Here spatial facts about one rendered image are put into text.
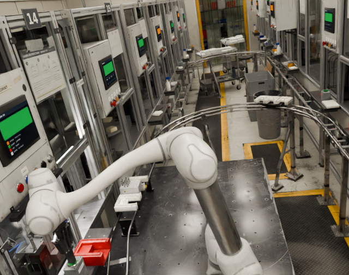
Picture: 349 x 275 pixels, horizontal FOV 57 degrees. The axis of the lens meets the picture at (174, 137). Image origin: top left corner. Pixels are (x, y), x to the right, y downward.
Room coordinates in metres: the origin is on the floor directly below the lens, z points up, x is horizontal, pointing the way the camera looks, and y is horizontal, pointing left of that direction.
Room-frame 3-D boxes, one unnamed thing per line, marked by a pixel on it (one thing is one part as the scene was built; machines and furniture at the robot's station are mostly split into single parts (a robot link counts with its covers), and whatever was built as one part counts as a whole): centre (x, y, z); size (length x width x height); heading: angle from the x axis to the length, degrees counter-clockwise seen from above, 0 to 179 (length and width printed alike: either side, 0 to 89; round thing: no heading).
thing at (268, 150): (3.50, -1.10, 0.01); 1.00 x 0.55 x 0.01; 169
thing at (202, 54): (6.95, -1.21, 0.48); 0.88 x 0.56 x 0.96; 97
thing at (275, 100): (3.17, -1.09, 0.84); 0.37 x 0.14 x 0.10; 47
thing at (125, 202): (1.84, 0.34, 0.84); 0.36 x 0.14 x 0.10; 169
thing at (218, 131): (6.07, -0.83, 0.01); 5.85 x 0.59 x 0.01; 169
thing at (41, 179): (1.07, 0.52, 1.41); 0.13 x 0.11 x 0.16; 14
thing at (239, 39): (8.12, -1.86, 0.48); 0.84 x 0.58 x 0.97; 177
